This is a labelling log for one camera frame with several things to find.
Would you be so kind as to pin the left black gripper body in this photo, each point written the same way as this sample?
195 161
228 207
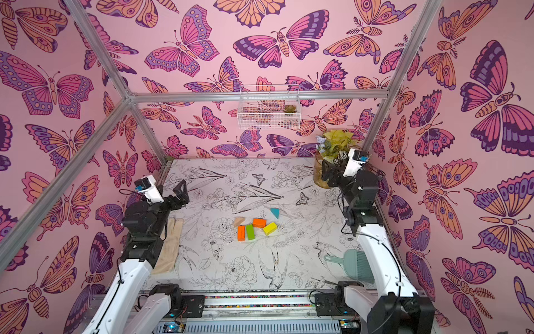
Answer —
161 213

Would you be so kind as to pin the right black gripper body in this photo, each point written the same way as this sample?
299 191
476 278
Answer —
334 174

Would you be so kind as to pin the teal triangle block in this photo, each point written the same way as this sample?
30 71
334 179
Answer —
275 212

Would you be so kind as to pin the natural wood triangle block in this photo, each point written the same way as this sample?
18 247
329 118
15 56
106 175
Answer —
239 221

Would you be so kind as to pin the orange wooden block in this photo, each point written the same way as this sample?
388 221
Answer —
241 233
259 223

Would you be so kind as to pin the yellow wooden block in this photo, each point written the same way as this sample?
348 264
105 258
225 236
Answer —
270 228

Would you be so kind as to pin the green wooden block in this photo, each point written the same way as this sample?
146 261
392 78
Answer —
250 234

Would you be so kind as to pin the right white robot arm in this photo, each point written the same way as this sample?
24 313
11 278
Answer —
375 250

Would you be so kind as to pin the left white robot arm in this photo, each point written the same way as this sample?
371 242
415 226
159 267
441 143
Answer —
147 224

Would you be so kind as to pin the amber glass vase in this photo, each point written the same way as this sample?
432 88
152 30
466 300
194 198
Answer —
318 172

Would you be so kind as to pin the beige cloth glove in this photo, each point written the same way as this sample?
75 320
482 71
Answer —
170 250

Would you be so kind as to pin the artificial plant bouquet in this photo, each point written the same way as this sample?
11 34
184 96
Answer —
334 144

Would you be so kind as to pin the small potted succulent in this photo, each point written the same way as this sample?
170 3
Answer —
290 109

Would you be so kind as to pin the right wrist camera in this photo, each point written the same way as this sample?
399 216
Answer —
356 160

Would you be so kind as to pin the white wire basket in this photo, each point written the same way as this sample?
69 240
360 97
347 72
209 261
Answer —
261 106

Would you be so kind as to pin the aluminium frame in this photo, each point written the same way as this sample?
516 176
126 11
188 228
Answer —
31 219

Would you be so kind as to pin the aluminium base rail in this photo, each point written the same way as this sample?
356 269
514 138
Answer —
193 305

